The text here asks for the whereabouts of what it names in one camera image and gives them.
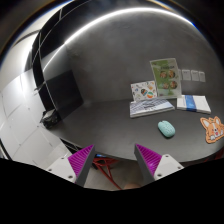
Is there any white and blue box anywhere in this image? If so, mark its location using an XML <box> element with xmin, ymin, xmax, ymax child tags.
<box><xmin>177</xmin><ymin>95</ymin><xmax>211</xmax><ymax>114</ymax></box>

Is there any white sticker card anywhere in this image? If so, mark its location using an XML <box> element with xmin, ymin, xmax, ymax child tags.
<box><xmin>131</xmin><ymin>81</ymin><xmax>157</xmax><ymax>101</ymax></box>

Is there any black wall shelf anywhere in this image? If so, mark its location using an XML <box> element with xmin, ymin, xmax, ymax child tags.
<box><xmin>30</xmin><ymin>0</ymin><xmax>104</xmax><ymax>111</ymax></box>

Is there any white wall socket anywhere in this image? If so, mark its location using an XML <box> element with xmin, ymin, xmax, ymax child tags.
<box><xmin>191</xmin><ymin>70</ymin><xmax>199</xmax><ymax>81</ymax></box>
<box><xmin>199</xmin><ymin>71</ymin><xmax>206</xmax><ymax>82</ymax></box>
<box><xmin>182</xmin><ymin>70</ymin><xmax>191</xmax><ymax>81</ymax></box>

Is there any orange corgi mouse pad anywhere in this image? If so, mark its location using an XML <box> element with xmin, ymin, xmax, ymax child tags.
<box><xmin>200</xmin><ymin>116</ymin><xmax>224</xmax><ymax>144</ymax></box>

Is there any green standing poster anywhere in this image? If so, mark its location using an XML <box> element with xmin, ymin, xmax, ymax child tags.
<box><xmin>150</xmin><ymin>58</ymin><xmax>182</xmax><ymax>99</ymax></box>

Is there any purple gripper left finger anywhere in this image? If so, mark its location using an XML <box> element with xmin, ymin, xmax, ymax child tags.
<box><xmin>46</xmin><ymin>144</ymin><xmax>96</xmax><ymax>186</ymax></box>

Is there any black box on floor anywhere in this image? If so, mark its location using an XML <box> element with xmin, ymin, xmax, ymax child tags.
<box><xmin>40</xmin><ymin>109</ymin><xmax>61</xmax><ymax>129</ymax></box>

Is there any black monitor panel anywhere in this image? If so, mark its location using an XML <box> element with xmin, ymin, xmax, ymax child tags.
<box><xmin>46</xmin><ymin>70</ymin><xmax>83</xmax><ymax>119</ymax></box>

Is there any white wall socket middle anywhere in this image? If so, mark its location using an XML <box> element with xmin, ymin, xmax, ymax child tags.
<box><xmin>191</xmin><ymin>70</ymin><xmax>199</xmax><ymax>81</ymax></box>

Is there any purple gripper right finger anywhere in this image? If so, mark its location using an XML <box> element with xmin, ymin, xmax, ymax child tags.
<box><xmin>134</xmin><ymin>143</ymin><xmax>185</xmax><ymax>187</ymax></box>

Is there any red chair frame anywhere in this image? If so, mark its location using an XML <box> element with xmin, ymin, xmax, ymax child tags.
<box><xmin>93</xmin><ymin>157</ymin><xmax>121</xmax><ymax>190</ymax></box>

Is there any white wall socket right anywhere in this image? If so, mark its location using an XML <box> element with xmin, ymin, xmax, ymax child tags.
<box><xmin>199</xmin><ymin>71</ymin><xmax>206</xmax><ymax>82</ymax></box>

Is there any white wall socket left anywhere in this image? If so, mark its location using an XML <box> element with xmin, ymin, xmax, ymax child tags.
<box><xmin>182</xmin><ymin>70</ymin><xmax>191</xmax><ymax>81</ymax></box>

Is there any teal computer mouse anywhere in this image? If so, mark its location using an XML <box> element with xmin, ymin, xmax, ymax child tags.
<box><xmin>158</xmin><ymin>121</ymin><xmax>175</xmax><ymax>138</ymax></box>

